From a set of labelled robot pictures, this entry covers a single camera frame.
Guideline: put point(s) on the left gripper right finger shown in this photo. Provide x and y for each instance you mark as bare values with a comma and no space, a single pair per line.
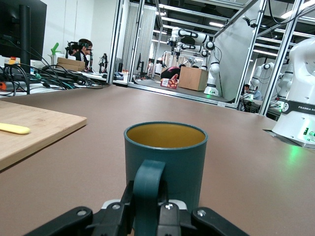
177,221

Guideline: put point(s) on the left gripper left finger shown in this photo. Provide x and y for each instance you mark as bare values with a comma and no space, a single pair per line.
110,221

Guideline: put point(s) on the teal cup yellow inside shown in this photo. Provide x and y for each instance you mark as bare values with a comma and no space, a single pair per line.
177,167

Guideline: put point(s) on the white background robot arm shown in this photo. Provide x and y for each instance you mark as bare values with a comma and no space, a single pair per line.
267,66

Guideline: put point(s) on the brown table cover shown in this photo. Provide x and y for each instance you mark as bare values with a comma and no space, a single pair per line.
221,147

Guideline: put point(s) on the wooden cutting board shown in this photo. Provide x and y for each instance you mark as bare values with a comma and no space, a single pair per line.
44,127

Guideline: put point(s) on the black neighbouring table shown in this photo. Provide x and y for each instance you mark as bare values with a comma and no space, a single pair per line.
172,92

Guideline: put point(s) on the yellow plastic fork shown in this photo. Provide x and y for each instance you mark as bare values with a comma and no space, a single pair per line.
14,128

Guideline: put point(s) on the red snack box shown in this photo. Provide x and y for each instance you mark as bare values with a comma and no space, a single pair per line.
169,83

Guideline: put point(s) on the wooden crate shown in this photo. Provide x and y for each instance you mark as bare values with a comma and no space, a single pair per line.
192,78

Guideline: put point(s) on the bending dark-haired person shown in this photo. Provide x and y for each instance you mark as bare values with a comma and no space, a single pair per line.
169,71

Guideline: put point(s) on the seated person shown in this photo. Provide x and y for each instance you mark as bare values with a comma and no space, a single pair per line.
257,94

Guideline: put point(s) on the small black monitor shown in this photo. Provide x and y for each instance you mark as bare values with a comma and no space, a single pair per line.
140,65

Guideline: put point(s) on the black desk gripper stand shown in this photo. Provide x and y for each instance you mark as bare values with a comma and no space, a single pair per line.
105,61

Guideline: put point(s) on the cardboard box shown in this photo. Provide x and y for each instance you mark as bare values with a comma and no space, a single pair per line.
71,61

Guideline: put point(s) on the person wearing headset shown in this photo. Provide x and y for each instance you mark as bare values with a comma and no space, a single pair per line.
83,55

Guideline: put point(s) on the green plastic object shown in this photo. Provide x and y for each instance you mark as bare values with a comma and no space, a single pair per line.
55,48

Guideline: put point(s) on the black computer monitor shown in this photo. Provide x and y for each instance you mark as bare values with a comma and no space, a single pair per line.
9,24

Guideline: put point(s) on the aluminium cell frame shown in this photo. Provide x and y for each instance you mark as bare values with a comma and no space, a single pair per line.
115,49

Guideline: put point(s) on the frame-mounted camera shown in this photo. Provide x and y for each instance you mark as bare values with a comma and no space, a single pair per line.
246,18

